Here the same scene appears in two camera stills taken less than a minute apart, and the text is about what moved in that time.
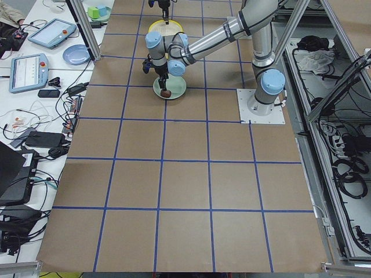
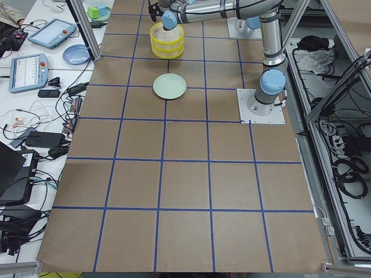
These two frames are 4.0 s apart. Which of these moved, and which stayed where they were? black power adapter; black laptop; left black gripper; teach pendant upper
Moved: left black gripper
Stayed: black laptop; black power adapter; teach pendant upper
